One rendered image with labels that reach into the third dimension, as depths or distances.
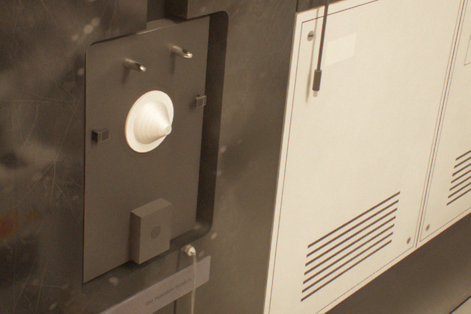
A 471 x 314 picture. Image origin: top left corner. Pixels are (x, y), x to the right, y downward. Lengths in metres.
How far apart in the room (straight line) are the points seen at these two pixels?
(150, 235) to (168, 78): 0.16
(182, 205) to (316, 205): 0.26
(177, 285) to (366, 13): 0.40
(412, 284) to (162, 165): 0.72
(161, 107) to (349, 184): 0.42
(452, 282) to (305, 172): 0.52
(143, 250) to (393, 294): 0.67
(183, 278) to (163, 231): 0.09
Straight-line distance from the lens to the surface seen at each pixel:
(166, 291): 0.97
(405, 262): 1.55
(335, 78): 1.08
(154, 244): 0.91
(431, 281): 1.54
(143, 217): 0.88
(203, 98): 0.89
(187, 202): 0.95
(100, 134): 0.80
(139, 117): 0.84
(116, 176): 0.85
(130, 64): 0.80
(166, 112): 0.85
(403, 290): 1.50
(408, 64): 1.23
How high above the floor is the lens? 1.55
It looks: 25 degrees down
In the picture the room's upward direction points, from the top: 5 degrees clockwise
